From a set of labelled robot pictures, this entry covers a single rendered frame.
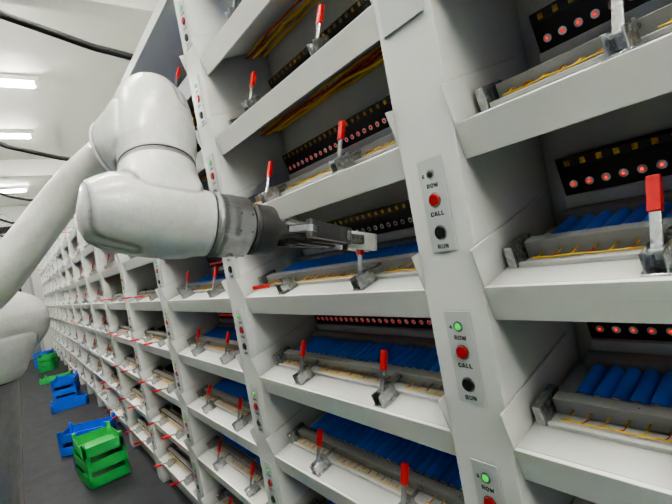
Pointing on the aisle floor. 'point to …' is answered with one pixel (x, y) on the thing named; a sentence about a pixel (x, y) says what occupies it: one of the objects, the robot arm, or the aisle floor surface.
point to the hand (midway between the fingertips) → (356, 241)
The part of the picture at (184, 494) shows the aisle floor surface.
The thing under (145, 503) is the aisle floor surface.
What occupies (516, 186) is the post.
